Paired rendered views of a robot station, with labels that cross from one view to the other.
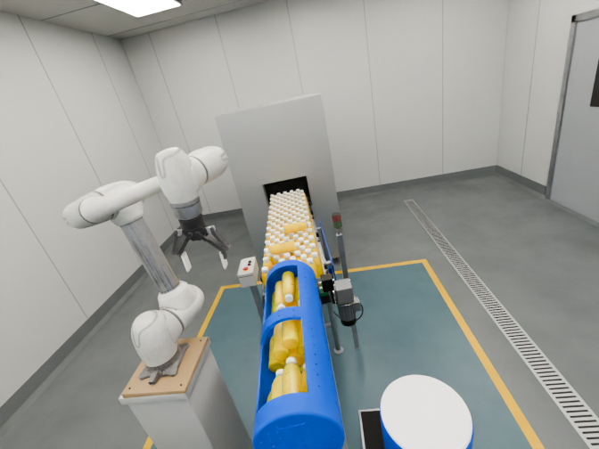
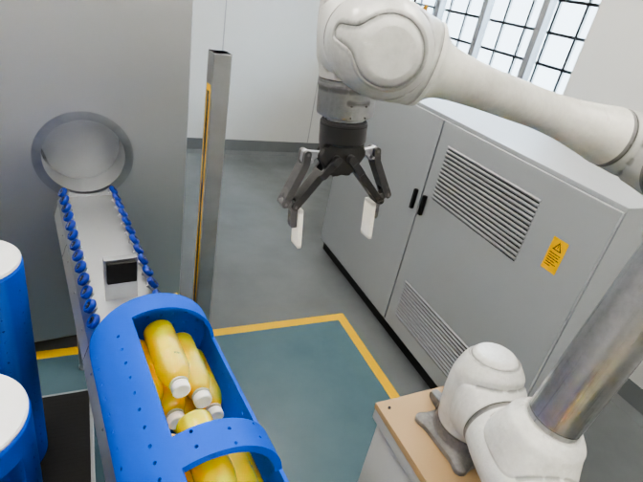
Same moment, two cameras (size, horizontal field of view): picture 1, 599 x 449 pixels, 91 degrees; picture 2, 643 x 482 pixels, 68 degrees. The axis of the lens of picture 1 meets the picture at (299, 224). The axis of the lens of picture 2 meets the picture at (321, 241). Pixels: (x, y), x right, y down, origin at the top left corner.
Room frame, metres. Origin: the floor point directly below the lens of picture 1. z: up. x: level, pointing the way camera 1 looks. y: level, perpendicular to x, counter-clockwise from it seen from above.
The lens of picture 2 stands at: (1.52, -0.11, 1.95)
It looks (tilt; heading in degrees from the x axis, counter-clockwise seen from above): 28 degrees down; 143
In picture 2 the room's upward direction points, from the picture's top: 12 degrees clockwise
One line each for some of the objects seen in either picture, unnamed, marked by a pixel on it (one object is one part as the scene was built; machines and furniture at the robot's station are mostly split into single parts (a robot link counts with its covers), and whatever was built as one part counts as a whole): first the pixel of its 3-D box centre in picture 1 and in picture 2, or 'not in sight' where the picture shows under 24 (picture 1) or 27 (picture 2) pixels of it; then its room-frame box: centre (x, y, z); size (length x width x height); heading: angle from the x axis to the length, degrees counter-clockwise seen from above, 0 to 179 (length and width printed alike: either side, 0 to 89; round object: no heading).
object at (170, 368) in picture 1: (161, 361); (460, 422); (1.08, 0.77, 1.05); 0.22 x 0.18 x 0.06; 174
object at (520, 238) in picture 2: not in sight; (442, 234); (-0.20, 2.10, 0.72); 2.15 x 0.54 x 1.45; 172
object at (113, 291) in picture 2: not in sight; (121, 278); (0.16, 0.16, 1.00); 0.10 x 0.04 x 0.15; 88
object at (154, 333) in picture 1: (154, 334); (483, 390); (1.10, 0.76, 1.19); 0.18 x 0.16 x 0.22; 154
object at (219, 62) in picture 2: not in sight; (203, 276); (0.01, 0.49, 0.85); 0.06 x 0.06 x 1.70; 88
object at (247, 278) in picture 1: (248, 271); not in sight; (1.71, 0.40, 1.05); 0.20 x 0.10 x 0.10; 178
